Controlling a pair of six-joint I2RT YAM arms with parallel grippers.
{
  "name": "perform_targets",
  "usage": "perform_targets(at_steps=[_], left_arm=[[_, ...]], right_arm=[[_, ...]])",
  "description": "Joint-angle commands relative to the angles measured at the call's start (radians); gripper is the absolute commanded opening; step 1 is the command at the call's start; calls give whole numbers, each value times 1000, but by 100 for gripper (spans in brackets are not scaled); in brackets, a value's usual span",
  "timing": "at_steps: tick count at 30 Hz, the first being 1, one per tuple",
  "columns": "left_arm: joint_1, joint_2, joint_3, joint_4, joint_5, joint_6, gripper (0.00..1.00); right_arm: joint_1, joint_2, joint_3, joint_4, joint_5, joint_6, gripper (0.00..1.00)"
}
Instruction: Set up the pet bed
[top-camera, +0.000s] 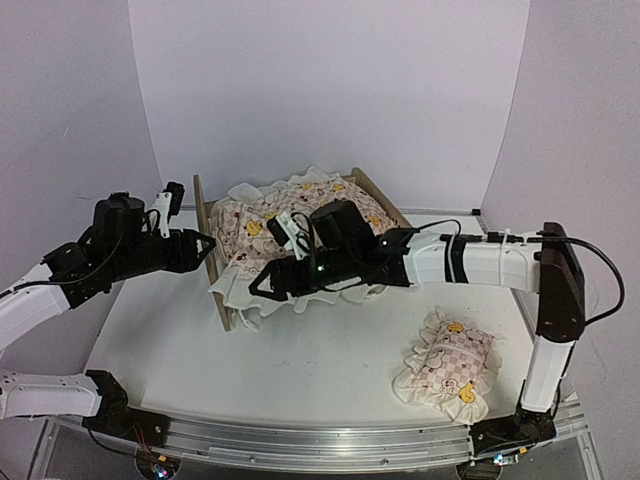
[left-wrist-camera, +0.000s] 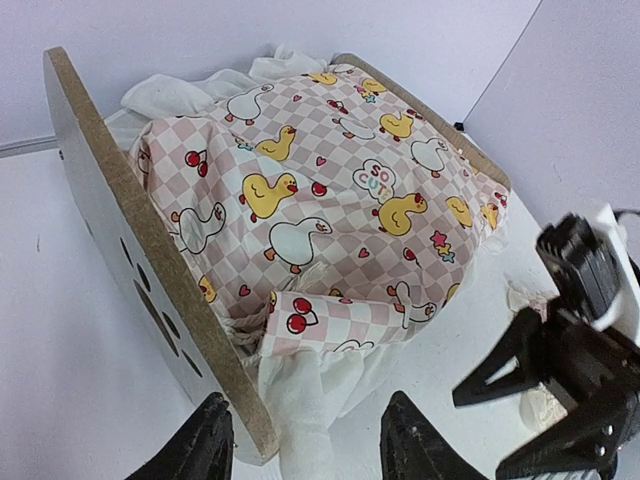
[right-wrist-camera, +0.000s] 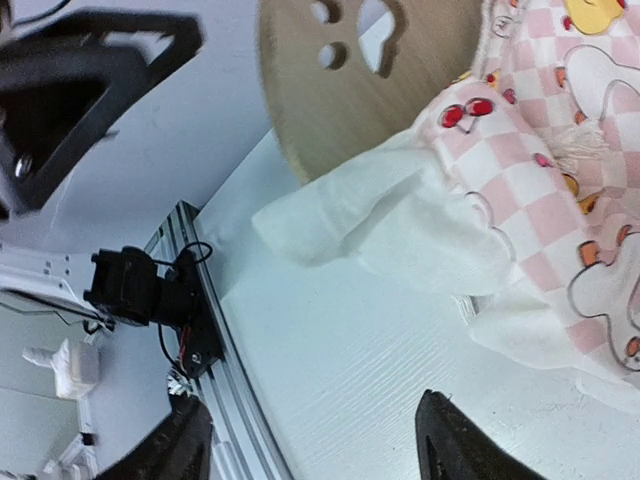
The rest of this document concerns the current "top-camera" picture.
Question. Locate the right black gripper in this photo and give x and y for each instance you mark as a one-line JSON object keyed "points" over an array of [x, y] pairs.
{"points": [[279, 267]]}

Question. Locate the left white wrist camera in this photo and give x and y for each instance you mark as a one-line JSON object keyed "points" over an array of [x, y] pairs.
{"points": [[166, 205]]}

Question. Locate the wooden pet bed frame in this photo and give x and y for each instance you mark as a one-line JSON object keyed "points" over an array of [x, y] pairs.
{"points": [[215, 280]]}

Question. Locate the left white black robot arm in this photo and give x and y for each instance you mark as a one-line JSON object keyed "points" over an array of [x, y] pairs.
{"points": [[126, 240]]}

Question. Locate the duck print ruffled pillow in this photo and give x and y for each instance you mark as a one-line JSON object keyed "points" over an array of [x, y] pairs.
{"points": [[451, 369]]}

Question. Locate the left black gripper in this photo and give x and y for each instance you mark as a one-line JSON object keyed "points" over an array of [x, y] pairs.
{"points": [[182, 257]]}

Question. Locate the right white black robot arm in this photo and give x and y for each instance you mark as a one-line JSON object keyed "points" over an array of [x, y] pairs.
{"points": [[337, 247]]}

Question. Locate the duck print ruffled bed cover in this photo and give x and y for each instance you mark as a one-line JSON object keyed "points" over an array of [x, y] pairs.
{"points": [[260, 215]]}

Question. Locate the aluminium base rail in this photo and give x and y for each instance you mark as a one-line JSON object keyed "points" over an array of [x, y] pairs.
{"points": [[347, 450]]}

